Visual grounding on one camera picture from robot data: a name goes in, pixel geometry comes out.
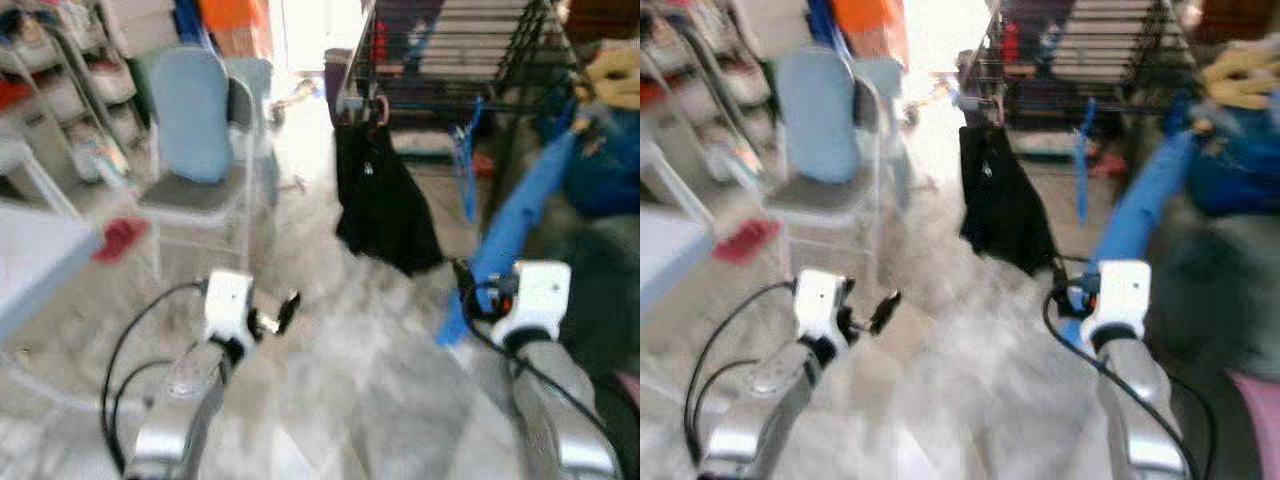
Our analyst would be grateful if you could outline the long black left arm cable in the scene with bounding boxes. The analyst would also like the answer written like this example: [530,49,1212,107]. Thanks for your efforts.
[683,280,801,471]
[100,280,209,471]

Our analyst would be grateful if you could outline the bright blue garment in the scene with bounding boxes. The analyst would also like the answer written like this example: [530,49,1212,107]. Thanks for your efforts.
[435,128,581,349]
[1060,130,1196,346]

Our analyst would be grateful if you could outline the black metal drying rack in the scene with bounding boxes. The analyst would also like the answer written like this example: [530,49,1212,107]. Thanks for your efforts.
[335,0,601,226]
[960,0,1221,201]

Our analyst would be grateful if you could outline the white padded board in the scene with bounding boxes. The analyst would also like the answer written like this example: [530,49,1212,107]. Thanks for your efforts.
[415,0,546,81]
[1040,0,1171,81]

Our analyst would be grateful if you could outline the blue hanging cloth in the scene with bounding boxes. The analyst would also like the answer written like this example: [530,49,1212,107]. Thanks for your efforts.
[805,0,836,46]
[172,0,206,43]

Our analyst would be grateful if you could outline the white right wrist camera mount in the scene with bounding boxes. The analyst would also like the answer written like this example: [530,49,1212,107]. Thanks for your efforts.
[495,260,571,346]
[1080,260,1153,346]

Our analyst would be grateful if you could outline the short black left arm cable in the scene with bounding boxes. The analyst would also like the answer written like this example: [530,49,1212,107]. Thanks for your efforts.
[108,357,179,451]
[694,358,763,451]

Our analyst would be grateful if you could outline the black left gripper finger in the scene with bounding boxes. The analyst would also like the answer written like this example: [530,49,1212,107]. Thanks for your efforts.
[275,290,303,337]
[870,289,904,337]

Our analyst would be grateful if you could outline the dark blue clothes pile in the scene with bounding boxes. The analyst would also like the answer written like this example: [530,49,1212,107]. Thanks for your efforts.
[1180,105,1280,216]
[555,105,641,221]

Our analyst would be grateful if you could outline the pale yellow garment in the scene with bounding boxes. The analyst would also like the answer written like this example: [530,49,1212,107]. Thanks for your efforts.
[583,45,641,111]
[1200,45,1280,111]

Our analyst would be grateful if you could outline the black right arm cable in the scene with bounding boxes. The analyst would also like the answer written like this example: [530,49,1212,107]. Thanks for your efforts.
[453,260,616,480]
[1040,262,1219,480]

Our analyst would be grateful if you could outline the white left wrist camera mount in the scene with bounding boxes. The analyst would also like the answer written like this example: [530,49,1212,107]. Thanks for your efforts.
[203,270,256,346]
[793,268,851,346]

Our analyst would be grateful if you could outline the black garment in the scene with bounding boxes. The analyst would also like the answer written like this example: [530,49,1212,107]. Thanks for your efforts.
[958,125,1061,276]
[333,122,448,279]

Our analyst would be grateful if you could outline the white lidded storage box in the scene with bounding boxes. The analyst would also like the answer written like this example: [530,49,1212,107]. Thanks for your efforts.
[100,0,181,56]

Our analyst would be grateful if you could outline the red cloth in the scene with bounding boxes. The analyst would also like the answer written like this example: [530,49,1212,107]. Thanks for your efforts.
[92,217,151,264]
[713,218,781,266]

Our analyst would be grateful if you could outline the blue plastic clothes hanger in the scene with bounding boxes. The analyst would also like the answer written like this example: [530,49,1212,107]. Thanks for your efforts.
[452,97,486,226]
[1072,97,1099,226]

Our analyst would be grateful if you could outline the white basket shelf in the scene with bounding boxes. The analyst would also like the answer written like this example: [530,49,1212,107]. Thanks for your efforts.
[0,0,136,186]
[640,0,771,186]

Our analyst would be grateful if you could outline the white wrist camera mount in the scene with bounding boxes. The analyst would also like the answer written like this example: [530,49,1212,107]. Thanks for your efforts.
[793,268,851,346]
[1080,260,1153,346]
[203,270,256,346]
[495,260,571,346]

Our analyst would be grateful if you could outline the grey green leather sofa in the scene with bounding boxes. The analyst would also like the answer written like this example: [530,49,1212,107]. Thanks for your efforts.
[545,215,641,480]
[1145,215,1280,480]

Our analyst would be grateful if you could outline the purple armchair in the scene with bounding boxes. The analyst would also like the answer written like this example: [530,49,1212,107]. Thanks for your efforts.
[322,45,356,126]

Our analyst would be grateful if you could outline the orange hanging cloth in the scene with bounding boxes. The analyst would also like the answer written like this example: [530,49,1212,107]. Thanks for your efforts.
[828,0,909,61]
[198,0,273,59]

